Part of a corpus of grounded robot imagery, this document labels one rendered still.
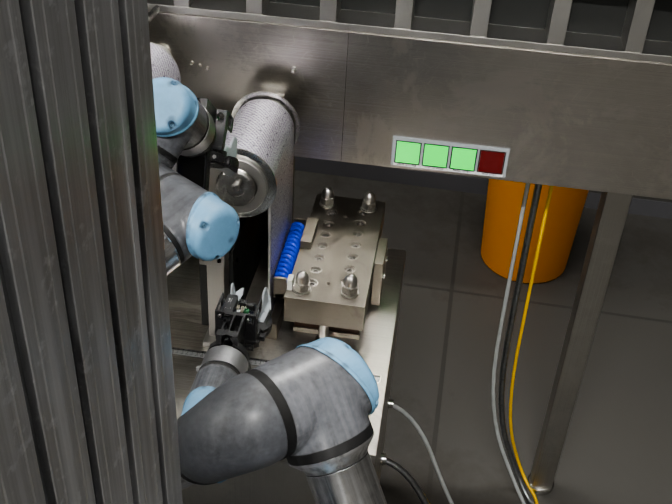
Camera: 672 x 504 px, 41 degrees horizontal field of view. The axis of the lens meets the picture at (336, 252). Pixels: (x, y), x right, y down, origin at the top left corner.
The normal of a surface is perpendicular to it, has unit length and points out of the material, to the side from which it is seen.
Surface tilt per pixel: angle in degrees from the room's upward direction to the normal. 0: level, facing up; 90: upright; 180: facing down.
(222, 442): 65
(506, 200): 93
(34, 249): 90
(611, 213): 90
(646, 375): 0
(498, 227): 93
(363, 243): 0
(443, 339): 0
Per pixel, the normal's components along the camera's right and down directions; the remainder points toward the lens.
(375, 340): 0.05, -0.82
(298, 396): 0.41, -0.36
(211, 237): 0.72, 0.43
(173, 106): -0.09, -0.11
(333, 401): 0.50, -0.06
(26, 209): 0.98, 0.14
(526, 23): -0.14, 0.56
